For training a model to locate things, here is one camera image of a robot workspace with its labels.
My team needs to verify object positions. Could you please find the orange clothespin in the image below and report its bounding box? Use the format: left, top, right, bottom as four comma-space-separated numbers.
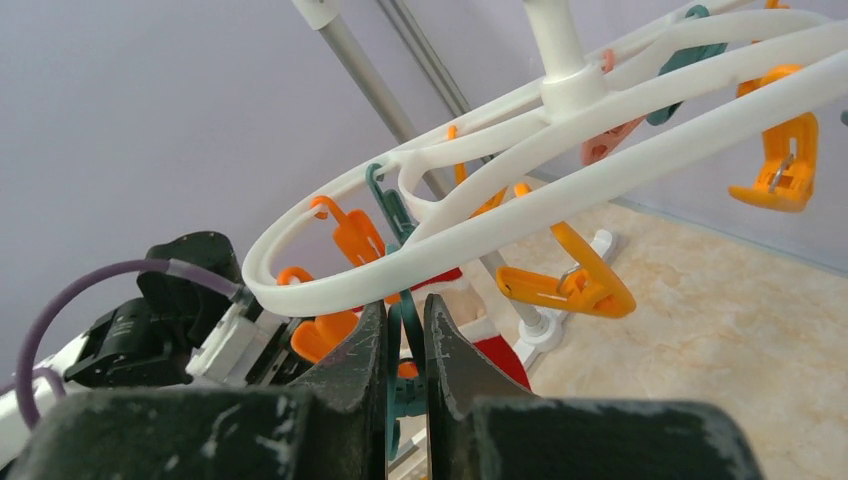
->
311, 195, 386, 267

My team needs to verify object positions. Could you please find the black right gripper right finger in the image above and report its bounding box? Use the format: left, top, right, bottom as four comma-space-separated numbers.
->
424, 294, 763, 479

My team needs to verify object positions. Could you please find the white metal drying rack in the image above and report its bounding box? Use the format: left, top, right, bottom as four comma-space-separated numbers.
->
291, 0, 624, 372

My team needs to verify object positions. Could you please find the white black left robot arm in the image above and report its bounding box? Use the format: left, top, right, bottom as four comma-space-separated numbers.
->
1, 231, 261, 470

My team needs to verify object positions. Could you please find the teal clothespin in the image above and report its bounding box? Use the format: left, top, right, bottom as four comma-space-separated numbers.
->
365, 163, 426, 460

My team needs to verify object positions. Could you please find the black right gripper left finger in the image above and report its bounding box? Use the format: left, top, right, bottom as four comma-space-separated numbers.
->
10, 302, 388, 479

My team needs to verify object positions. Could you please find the pink clothespin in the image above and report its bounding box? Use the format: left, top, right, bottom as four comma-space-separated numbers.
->
580, 48, 646, 166

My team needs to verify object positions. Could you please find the white plastic clip hanger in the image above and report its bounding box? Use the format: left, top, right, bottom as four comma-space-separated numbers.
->
242, 1, 847, 316

